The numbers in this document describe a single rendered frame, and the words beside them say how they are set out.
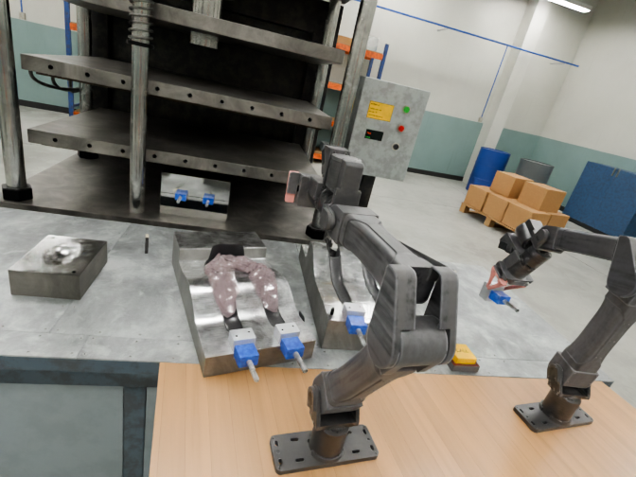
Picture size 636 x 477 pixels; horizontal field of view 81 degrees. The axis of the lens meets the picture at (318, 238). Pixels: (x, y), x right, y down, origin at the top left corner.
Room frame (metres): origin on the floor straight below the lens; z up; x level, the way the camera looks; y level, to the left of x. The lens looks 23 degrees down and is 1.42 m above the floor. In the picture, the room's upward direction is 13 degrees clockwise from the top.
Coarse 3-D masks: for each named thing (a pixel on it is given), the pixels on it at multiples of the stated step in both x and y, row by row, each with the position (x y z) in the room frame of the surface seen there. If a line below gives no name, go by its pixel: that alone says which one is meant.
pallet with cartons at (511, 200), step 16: (496, 176) 5.75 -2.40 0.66; (512, 176) 5.50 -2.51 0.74; (480, 192) 5.64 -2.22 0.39; (496, 192) 5.64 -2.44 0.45; (512, 192) 5.45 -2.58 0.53; (528, 192) 5.23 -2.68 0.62; (544, 192) 5.02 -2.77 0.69; (560, 192) 5.09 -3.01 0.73; (464, 208) 5.79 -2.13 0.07; (480, 208) 5.54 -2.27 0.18; (496, 208) 5.30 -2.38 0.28; (512, 208) 5.07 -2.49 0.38; (528, 208) 5.00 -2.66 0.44; (544, 208) 5.03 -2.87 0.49; (496, 224) 5.43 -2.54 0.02; (512, 224) 4.98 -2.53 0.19; (544, 224) 4.94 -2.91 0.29; (560, 224) 5.07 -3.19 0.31
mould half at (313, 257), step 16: (304, 256) 1.17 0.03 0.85; (320, 256) 1.06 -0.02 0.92; (352, 256) 1.10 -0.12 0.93; (304, 272) 1.12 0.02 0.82; (320, 272) 1.01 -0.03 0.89; (352, 272) 1.04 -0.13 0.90; (320, 288) 0.93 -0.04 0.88; (352, 288) 0.97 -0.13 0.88; (320, 304) 0.87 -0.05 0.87; (336, 304) 0.86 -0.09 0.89; (368, 304) 0.89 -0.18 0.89; (320, 320) 0.84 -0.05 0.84; (336, 320) 0.78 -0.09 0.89; (368, 320) 0.82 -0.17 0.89; (320, 336) 0.80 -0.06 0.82; (336, 336) 0.78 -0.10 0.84; (352, 336) 0.79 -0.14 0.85
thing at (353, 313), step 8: (344, 304) 0.82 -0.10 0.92; (352, 304) 0.83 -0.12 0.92; (360, 304) 0.84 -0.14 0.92; (344, 312) 0.81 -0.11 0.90; (352, 312) 0.80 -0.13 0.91; (360, 312) 0.80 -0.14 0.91; (352, 320) 0.78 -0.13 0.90; (360, 320) 0.78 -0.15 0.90; (352, 328) 0.76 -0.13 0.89; (360, 328) 0.76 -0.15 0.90; (360, 336) 0.74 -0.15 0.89
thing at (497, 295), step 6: (486, 282) 1.08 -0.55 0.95; (492, 282) 1.09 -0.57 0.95; (486, 288) 1.07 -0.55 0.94; (498, 288) 1.06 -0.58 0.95; (480, 294) 1.08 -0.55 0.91; (486, 294) 1.06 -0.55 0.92; (492, 294) 1.04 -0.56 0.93; (498, 294) 1.03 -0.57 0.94; (504, 294) 1.04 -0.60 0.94; (486, 300) 1.05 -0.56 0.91; (492, 300) 1.03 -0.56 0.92; (498, 300) 1.02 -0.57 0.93; (504, 300) 1.02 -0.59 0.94; (510, 306) 0.99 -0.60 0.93
